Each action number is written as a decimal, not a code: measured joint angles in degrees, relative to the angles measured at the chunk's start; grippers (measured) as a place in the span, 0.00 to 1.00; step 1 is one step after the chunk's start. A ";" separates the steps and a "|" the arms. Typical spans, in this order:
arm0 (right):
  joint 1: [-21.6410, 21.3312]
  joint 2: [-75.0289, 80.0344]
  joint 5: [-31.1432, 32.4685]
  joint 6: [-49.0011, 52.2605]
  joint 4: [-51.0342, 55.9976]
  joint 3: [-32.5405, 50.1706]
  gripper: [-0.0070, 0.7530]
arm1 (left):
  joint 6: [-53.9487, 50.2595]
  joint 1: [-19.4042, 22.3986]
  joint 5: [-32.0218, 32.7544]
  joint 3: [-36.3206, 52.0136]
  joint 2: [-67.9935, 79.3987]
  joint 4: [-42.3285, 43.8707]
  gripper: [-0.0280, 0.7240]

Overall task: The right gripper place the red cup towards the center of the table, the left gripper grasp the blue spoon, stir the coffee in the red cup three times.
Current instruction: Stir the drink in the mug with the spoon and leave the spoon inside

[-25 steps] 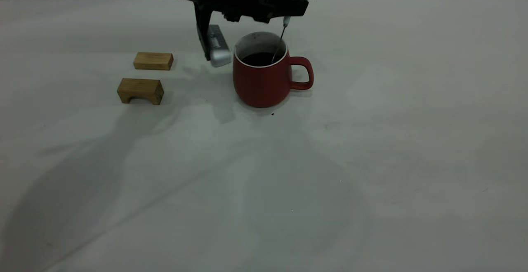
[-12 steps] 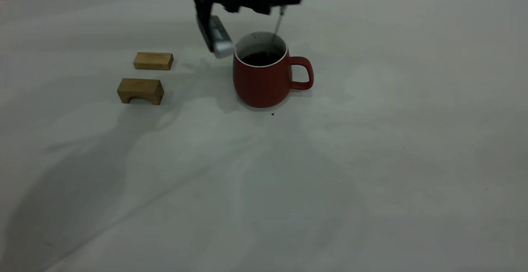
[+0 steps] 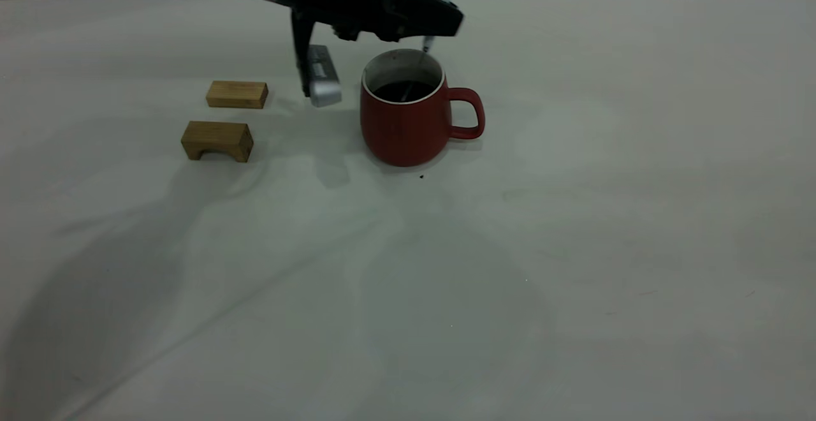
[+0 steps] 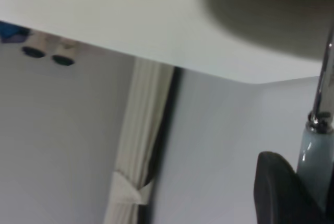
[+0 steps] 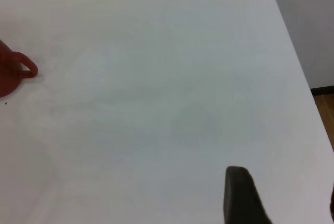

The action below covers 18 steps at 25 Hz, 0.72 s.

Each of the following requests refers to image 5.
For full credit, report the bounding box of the red ceramic mug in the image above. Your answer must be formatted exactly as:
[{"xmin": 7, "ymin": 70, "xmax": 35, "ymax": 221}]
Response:
[{"xmin": 0, "ymin": 38, "xmax": 39, "ymax": 98}]

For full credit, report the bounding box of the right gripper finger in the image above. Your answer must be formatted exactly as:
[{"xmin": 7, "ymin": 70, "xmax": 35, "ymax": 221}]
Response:
[{"xmin": 222, "ymin": 166, "xmax": 273, "ymax": 224}]

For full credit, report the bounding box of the black baseboard strip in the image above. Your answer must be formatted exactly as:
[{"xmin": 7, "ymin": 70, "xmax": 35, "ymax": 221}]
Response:
[{"xmin": 310, "ymin": 86, "xmax": 334, "ymax": 96}]

